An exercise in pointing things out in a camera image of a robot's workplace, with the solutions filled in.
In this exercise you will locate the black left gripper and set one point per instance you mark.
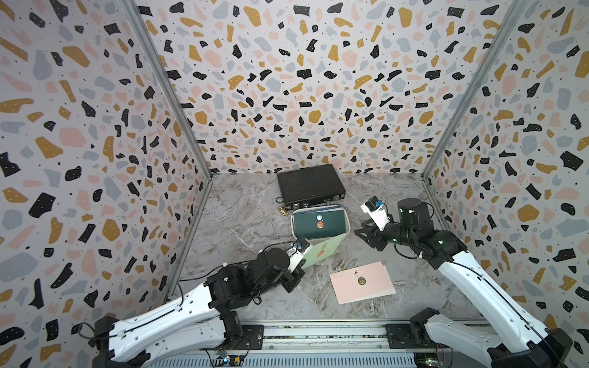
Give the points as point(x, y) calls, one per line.
point(295, 277)

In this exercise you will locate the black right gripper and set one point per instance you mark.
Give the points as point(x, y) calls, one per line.
point(373, 235)

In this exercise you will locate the pink envelope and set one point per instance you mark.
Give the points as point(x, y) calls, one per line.
point(372, 277)

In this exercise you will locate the mint green envelope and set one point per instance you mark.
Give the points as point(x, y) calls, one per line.
point(321, 249)

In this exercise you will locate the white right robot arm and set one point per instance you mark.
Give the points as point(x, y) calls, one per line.
point(519, 340)

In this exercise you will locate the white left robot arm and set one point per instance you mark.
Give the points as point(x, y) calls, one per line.
point(204, 318)

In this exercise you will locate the small brass keys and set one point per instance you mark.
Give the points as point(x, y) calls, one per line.
point(283, 210)

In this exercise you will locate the black metal briefcase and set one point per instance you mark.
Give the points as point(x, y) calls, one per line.
point(310, 186)

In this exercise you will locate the small electronics board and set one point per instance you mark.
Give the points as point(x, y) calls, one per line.
point(224, 359)

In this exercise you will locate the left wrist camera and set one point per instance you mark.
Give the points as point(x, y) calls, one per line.
point(297, 252)

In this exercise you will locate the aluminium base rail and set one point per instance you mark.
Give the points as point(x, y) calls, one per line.
point(359, 343)

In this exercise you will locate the aluminium corner post right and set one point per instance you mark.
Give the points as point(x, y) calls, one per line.
point(513, 14)

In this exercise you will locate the aluminium corner post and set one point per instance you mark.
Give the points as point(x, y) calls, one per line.
point(133, 15)
point(513, 14)

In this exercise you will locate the aluminium corner post left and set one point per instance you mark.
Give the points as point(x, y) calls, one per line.
point(133, 15)

